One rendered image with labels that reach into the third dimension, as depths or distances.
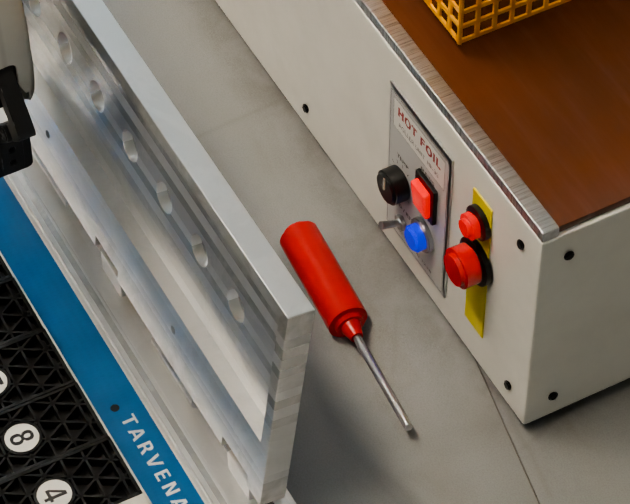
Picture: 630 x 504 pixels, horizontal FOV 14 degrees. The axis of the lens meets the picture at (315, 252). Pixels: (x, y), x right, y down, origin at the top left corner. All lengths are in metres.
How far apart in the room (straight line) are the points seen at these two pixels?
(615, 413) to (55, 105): 0.42
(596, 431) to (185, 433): 0.27
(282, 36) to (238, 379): 0.32
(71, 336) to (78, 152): 0.12
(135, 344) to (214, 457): 0.11
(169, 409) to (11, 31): 0.26
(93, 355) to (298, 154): 0.24
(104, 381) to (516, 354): 0.27
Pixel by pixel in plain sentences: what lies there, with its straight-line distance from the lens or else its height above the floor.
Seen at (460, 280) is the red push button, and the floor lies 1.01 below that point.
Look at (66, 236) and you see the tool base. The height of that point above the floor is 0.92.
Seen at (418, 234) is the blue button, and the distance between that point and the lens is 1.73.
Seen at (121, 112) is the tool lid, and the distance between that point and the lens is 1.69.
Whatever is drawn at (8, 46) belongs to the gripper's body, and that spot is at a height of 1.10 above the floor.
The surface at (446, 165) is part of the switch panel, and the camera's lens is 1.66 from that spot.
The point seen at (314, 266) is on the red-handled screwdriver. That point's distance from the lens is 1.77.
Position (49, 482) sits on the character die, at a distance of 1.67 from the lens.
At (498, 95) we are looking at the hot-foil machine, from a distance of 1.65.
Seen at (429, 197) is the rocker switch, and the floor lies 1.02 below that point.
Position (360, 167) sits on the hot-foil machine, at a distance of 1.81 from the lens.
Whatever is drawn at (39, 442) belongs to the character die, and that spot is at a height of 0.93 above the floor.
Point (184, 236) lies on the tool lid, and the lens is 1.65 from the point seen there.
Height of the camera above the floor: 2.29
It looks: 50 degrees down
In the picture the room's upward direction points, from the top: straight up
